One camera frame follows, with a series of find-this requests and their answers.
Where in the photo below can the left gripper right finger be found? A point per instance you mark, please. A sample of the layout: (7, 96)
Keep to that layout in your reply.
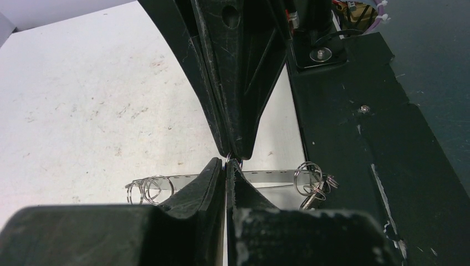
(293, 237)

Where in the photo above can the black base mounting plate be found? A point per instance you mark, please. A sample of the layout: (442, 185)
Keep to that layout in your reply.
(372, 99)

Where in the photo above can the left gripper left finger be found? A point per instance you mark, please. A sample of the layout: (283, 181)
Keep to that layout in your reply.
(185, 229)

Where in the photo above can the metal key holder ring plate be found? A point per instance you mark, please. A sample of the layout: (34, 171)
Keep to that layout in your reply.
(304, 188)

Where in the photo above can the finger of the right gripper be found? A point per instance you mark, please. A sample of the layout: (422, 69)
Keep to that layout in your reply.
(177, 22)
(244, 48)

